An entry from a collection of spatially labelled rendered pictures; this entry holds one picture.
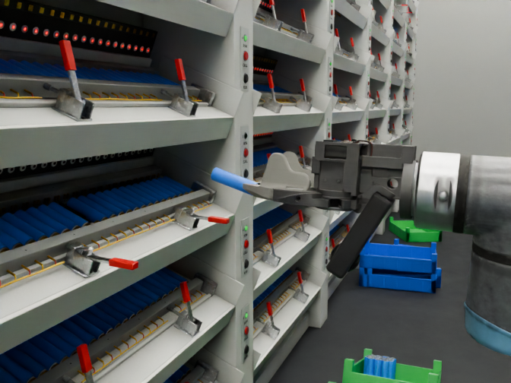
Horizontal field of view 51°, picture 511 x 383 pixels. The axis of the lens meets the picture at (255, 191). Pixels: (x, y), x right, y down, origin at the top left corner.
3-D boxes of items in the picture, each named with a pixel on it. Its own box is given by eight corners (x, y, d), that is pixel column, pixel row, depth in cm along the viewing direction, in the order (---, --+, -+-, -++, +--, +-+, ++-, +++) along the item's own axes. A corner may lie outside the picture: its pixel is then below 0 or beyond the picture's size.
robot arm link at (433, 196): (453, 225, 66) (452, 239, 57) (412, 220, 67) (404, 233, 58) (460, 152, 64) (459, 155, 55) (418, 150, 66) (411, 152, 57)
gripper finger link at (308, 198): (280, 184, 68) (347, 190, 66) (279, 197, 68) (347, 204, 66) (270, 188, 64) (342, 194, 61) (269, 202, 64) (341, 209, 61)
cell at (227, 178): (217, 165, 72) (260, 181, 70) (217, 175, 73) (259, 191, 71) (211, 172, 70) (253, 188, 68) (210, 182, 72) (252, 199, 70)
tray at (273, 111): (318, 125, 168) (337, 84, 164) (245, 135, 112) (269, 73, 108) (264, 100, 173) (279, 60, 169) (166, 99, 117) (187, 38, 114)
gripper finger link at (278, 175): (245, 150, 69) (315, 154, 66) (242, 194, 69) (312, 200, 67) (237, 150, 66) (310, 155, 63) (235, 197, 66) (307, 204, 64)
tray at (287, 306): (315, 298, 177) (332, 263, 173) (245, 387, 121) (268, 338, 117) (263, 269, 182) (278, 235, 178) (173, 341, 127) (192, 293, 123)
